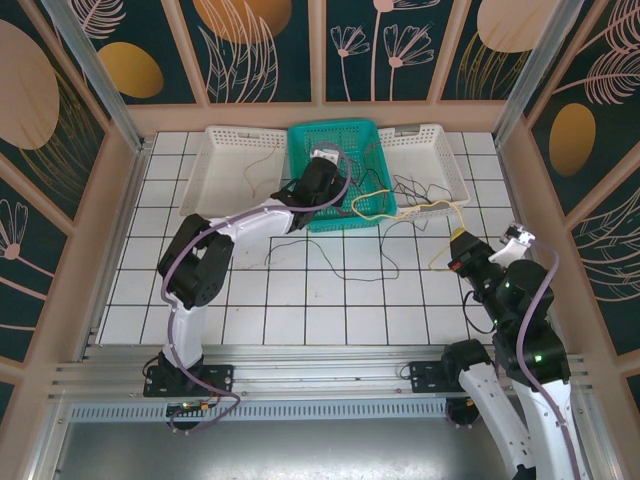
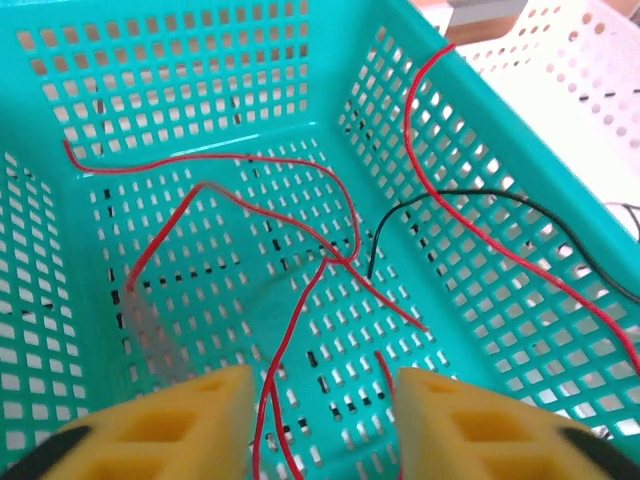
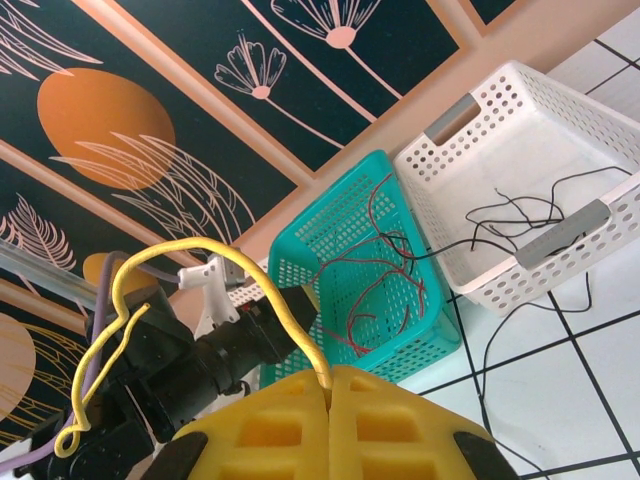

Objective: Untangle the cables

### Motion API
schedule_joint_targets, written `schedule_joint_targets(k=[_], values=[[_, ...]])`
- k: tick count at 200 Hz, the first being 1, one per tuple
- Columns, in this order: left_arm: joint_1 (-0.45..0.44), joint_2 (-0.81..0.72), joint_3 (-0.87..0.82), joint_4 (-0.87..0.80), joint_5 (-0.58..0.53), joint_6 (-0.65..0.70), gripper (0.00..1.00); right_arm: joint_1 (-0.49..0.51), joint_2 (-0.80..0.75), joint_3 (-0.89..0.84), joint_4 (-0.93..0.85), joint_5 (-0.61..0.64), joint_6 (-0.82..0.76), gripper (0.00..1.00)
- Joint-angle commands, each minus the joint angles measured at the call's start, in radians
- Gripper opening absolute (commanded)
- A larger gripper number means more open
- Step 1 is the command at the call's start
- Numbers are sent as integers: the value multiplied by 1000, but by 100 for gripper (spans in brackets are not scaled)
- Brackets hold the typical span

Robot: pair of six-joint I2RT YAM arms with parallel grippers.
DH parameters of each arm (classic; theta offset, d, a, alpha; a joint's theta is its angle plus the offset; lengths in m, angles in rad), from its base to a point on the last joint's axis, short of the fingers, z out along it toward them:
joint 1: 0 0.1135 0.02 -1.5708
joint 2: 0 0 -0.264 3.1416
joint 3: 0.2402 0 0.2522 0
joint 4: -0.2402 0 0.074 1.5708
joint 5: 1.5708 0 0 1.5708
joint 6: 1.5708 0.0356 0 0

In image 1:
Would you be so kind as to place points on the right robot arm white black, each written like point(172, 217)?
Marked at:
point(500, 425)

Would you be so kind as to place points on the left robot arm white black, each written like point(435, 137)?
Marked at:
point(185, 330)

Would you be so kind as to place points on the teal perforated plastic basket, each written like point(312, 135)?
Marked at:
point(330, 140)

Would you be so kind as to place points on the white perforated plastic basket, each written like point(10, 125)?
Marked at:
point(440, 150)
point(215, 175)

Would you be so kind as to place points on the grey metal base sheet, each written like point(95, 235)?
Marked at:
point(325, 450)

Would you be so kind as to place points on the small circuit board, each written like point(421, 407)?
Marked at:
point(195, 407)

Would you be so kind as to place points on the aluminium side rail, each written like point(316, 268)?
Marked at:
point(530, 200)
point(120, 240)

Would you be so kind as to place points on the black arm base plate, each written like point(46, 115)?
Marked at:
point(222, 377)
point(425, 377)

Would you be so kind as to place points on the aluminium upright post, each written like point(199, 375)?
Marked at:
point(95, 75)
point(535, 70)

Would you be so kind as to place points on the aluminium front rail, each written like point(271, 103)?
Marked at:
point(325, 375)

